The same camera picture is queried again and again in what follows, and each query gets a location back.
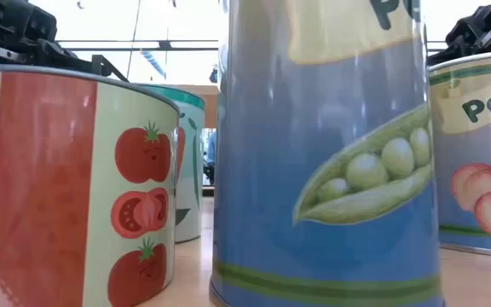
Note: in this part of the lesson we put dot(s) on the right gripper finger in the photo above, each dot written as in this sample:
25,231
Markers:
454,52

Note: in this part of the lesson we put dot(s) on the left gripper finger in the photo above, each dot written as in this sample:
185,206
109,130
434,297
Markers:
62,57
98,63

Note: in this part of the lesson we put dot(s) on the peaches print blue can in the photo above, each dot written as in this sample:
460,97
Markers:
471,170

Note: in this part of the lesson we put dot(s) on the tomato print short can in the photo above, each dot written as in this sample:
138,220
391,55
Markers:
36,192

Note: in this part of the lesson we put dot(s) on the carrot print teal can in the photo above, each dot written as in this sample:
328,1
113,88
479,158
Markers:
192,170

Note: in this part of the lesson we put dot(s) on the peas print blue can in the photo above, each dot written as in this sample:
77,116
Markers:
271,149

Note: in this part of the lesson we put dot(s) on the person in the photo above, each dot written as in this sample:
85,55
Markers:
212,149

